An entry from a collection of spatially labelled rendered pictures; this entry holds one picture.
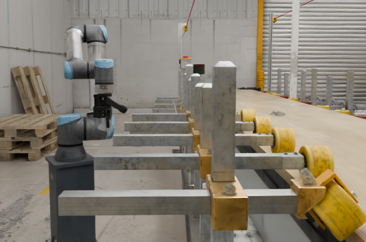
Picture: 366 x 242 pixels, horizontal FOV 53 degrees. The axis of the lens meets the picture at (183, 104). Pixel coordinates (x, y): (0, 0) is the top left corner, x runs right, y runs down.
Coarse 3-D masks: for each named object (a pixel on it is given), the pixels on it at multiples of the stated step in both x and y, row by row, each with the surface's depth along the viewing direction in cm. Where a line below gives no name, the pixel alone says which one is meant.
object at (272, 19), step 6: (270, 18) 434; (270, 24) 435; (270, 30) 436; (270, 36) 436; (270, 42) 437; (270, 48) 438; (270, 54) 438; (270, 60) 440; (270, 66) 441; (270, 72) 441; (270, 78) 442; (270, 84) 442; (270, 90) 443
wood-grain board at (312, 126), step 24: (240, 96) 333; (264, 96) 334; (288, 120) 179; (312, 120) 179; (336, 120) 179; (360, 120) 180; (312, 144) 122; (336, 144) 122; (360, 144) 123; (336, 168) 93; (360, 168) 93; (360, 192) 75; (360, 240) 55
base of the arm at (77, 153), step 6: (60, 144) 219; (72, 144) 219; (78, 144) 222; (60, 150) 219; (66, 150) 218; (72, 150) 219; (78, 150) 221; (84, 150) 227; (54, 156) 222; (60, 156) 218; (66, 156) 217; (72, 156) 218; (78, 156) 220; (84, 156) 224
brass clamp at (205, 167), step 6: (198, 144) 88; (198, 150) 83; (204, 150) 82; (204, 156) 77; (210, 156) 77; (204, 162) 77; (210, 162) 77; (204, 168) 77; (210, 168) 77; (204, 174) 77
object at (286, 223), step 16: (240, 176) 153; (256, 176) 124; (272, 176) 104; (256, 224) 124; (272, 224) 104; (288, 224) 90; (304, 224) 78; (272, 240) 104; (288, 240) 90; (304, 240) 79; (320, 240) 70; (336, 240) 63
